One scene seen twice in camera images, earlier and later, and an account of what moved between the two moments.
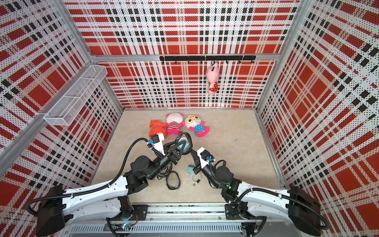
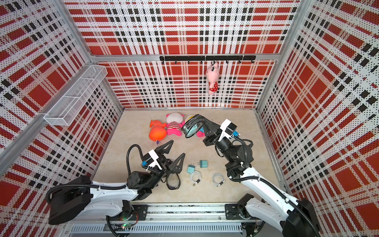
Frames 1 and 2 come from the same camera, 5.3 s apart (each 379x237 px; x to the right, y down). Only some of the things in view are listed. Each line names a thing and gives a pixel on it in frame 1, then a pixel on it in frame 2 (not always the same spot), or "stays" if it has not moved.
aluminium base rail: x=188 y=220 stays
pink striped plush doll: x=174 y=121 stays
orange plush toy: x=156 y=127 stays
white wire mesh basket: x=64 y=112 stays
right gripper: x=197 y=159 → x=212 y=138
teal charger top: x=187 y=146 → x=192 y=131
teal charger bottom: x=189 y=169 stays
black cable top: x=184 y=134 → x=197 y=120
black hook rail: x=239 y=58 stays
